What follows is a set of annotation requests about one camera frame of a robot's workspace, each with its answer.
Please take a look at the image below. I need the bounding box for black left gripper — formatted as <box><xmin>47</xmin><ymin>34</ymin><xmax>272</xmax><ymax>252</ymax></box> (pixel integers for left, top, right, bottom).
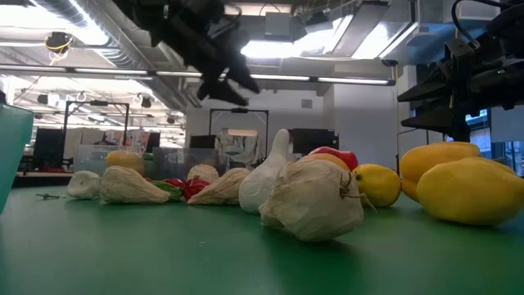
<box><xmin>163</xmin><ymin>0</ymin><xmax>262</xmax><ymax>107</ymax></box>

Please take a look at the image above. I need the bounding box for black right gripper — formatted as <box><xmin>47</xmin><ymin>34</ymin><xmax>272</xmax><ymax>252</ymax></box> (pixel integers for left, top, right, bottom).
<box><xmin>395</xmin><ymin>24</ymin><xmax>524</xmax><ymax>143</ymax></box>

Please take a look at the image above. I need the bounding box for orange-yellow bell pepper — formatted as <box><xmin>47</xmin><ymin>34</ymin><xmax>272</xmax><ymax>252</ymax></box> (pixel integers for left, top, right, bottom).
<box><xmin>399</xmin><ymin>141</ymin><xmax>483</xmax><ymax>203</ymax></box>

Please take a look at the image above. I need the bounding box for yellow bell pepper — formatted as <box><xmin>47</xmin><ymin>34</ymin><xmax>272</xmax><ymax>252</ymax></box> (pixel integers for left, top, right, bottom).
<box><xmin>105</xmin><ymin>149</ymin><xmax>146</xmax><ymax>177</ymax></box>
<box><xmin>416</xmin><ymin>157</ymin><xmax>524</xmax><ymax>227</ymax></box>

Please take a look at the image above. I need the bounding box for yellow lemon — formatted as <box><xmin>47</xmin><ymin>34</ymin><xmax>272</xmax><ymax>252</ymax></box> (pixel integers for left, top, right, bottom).
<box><xmin>351</xmin><ymin>163</ymin><xmax>402</xmax><ymax>208</ymax></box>

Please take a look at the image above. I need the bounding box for red bell pepper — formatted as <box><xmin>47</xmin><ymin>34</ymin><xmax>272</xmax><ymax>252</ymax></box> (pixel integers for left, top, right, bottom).
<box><xmin>309</xmin><ymin>146</ymin><xmax>360</xmax><ymax>172</ymax></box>

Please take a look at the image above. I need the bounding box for white long-necked garlic bulb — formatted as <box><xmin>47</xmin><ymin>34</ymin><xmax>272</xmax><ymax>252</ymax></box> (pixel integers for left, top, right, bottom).
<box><xmin>238</xmin><ymin>128</ymin><xmax>292</xmax><ymax>215</ymax></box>

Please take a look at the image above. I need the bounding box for red chili pepper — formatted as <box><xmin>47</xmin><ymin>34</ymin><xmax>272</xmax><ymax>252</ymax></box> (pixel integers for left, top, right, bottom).
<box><xmin>182</xmin><ymin>175</ymin><xmax>210</xmax><ymax>202</ymax></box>

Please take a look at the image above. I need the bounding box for green bell pepper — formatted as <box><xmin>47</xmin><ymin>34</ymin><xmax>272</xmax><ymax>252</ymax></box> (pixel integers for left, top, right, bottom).
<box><xmin>142</xmin><ymin>152</ymin><xmax>156</xmax><ymax>179</ymax></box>

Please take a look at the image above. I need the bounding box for green chili pepper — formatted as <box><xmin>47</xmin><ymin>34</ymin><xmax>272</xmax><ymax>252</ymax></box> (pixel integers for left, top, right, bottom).
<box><xmin>150</xmin><ymin>179</ymin><xmax>184</xmax><ymax>202</ymax></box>

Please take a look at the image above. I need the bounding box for small white garlic bulb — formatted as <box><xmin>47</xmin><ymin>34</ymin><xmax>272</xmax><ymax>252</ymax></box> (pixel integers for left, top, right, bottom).
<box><xmin>66</xmin><ymin>170</ymin><xmax>102</xmax><ymax>201</ymax></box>

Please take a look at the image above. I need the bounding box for long ceiling light bar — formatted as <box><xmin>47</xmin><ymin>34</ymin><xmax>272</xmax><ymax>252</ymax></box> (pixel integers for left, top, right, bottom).
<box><xmin>0</xmin><ymin>64</ymin><xmax>397</xmax><ymax>87</ymax></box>

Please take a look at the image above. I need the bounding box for plastic-covered machine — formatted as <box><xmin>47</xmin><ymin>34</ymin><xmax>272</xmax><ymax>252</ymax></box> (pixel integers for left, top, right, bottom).
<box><xmin>215</xmin><ymin>129</ymin><xmax>263</xmax><ymax>167</ymax></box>

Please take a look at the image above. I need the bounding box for smoky grey plastic bin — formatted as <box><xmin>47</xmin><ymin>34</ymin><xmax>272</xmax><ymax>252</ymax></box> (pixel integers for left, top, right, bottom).
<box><xmin>151</xmin><ymin>146</ymin><xmax>230</xmax><ymax>182</ymax></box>

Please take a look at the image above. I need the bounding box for black monitor panel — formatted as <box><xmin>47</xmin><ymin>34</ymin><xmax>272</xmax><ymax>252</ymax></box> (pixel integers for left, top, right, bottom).
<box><xmin>288</xmin><ymin>128</ymin><xmax>341</xmax><ymax>156</ymax></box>

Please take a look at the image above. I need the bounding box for beige garlic bulb with roots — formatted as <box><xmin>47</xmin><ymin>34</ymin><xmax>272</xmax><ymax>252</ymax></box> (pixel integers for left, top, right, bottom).
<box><xmin>258</xmin><ymin>158</ymin><xmax>377</xmax><ymax>243</ymax></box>

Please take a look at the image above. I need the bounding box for clear plastic bin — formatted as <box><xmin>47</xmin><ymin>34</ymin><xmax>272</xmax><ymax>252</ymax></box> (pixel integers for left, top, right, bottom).
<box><xmin>73</xmin><ymin>143</ymin><xmax>156</xmax><ymax>176</ymax></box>

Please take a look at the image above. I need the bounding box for teal plastic bin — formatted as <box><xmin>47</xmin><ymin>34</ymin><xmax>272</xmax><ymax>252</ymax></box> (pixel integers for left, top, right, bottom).
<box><xmin>0</xmin><ymin>102</ymin><xmax>35</xmax><ymax>215</ymax></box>

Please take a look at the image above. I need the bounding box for black gantry frame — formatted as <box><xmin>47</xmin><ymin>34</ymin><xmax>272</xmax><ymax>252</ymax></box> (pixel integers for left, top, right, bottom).
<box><xmin>208</xmin><ymin>107</ymin><xmax>270</xmax><ymax>159</ymax></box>
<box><xmin>62</xmin><ymin>100</ymin><xmax>131</xmax><ymax>147</ymax></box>

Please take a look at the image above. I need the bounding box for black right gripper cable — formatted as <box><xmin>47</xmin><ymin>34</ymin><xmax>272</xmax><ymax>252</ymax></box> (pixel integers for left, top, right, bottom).
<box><xmin>449</xmin><ymin>0</ymin><xmax>508</xmax><ymax>50</ymax></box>

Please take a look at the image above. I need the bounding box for rectangular silver ceiling duct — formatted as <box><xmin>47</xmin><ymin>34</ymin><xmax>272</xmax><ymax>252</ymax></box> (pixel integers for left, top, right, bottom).
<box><xmin>331</xmin><ymin>0</ymin><xmax>503</xmax><ymax>66</ymax></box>

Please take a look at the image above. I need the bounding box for round silver ceiling duct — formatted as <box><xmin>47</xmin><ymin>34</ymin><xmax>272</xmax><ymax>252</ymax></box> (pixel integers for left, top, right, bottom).
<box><xmin>34</xmin><ymin>0</ymin><xmax>189</xmax><ymax>111</ymax></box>

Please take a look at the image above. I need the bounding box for black ceiling device yellow cable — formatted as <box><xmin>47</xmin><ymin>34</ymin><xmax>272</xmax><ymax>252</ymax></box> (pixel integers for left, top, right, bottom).
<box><xmin>43</xmin><ymin>31</ymin><xmax>75</xmax><ymax>55</ymax></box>

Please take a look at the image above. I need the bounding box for black aluminium table frame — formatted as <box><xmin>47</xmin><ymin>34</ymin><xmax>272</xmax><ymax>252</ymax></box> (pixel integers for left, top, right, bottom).
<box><xmin>11</xmin><ymin>170</ymin><xmax>75</xmax><ymax>188</ymax></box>

